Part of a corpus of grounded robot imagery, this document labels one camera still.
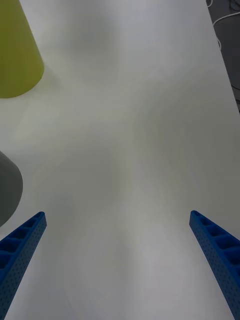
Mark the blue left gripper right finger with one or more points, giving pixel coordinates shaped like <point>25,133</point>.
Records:
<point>220,247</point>

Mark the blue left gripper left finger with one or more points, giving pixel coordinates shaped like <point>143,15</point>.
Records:
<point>17,252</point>

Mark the grey plastic bin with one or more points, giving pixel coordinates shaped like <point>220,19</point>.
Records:
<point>8,190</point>

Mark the yellow-green plastic bin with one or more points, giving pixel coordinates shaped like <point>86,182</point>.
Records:
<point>15,50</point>

